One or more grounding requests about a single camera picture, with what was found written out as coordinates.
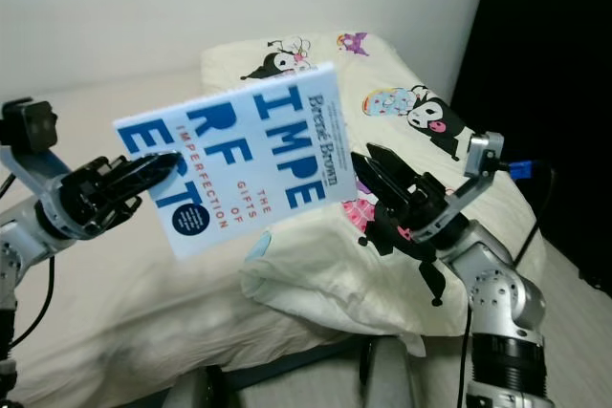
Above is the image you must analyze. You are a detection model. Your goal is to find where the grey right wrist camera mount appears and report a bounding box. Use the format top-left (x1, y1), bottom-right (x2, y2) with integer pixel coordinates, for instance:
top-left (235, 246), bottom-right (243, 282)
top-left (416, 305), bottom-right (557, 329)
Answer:
top-left (430, 131), bottom-right (508, 251)

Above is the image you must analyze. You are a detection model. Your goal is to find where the silver robot right leg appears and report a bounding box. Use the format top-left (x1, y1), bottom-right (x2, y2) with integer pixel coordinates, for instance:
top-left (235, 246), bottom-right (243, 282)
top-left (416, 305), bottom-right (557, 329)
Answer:
top-left (363, 336), bottom-right (431, 408)

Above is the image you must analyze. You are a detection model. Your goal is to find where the cream cartoon-print quilt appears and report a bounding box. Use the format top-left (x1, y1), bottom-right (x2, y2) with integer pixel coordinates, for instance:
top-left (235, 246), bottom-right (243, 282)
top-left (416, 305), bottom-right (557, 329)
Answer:
top-left (201, 31), bottom-right (551, 337)

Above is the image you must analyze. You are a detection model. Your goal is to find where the white blue-lettered book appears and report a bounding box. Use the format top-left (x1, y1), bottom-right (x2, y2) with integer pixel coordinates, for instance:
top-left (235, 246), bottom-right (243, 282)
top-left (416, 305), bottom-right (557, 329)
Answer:
top-left (112, 61), bottom-right (361, 259)

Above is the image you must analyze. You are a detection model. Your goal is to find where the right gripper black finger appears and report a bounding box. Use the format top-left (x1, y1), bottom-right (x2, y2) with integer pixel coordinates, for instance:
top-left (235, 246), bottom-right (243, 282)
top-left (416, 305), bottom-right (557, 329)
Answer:
top-left (352, 143), bottom-right (406, 199)
top-left (354, 174), bottom-right (417, 232)

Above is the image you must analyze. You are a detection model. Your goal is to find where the silver robot leg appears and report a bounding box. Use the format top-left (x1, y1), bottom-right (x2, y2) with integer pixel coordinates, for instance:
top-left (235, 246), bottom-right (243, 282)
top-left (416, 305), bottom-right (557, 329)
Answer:
top-left (186, 365), bottom-right (240, 408)
top-left (363, 336), bottom-right (431, 408)

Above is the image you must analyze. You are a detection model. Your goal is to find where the silver robot left leg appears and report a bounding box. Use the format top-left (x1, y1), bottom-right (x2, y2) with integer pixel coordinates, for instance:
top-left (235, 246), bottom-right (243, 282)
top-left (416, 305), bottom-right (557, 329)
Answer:
top-left (186, 365), bottom-right (240, 408)

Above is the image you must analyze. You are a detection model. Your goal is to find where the dark bed frame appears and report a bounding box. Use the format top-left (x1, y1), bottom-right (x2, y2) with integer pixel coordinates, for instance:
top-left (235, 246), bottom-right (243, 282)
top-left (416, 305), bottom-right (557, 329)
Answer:
top-left (153, 336), bottom-right (364, 399)

